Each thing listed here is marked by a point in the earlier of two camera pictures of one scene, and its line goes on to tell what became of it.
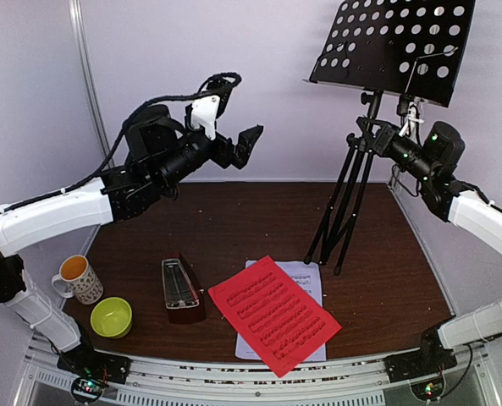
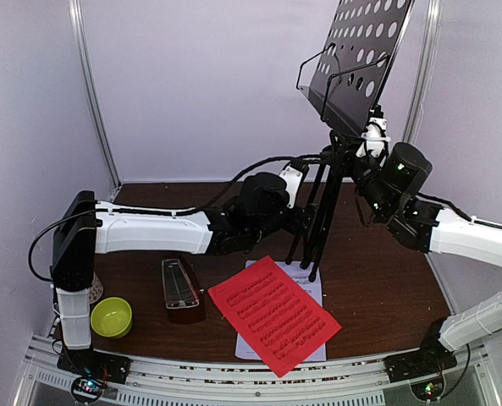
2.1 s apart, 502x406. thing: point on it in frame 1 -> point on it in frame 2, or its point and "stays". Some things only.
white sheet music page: (308, 275) stays
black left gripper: (247, 139) -> (303, 220)
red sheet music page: (279, 318) stays
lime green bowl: (112, 317) stays
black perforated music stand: (411, 49) -> (343, 99)
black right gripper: (382, 139) -> (347, 152)
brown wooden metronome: (184, 297) stays
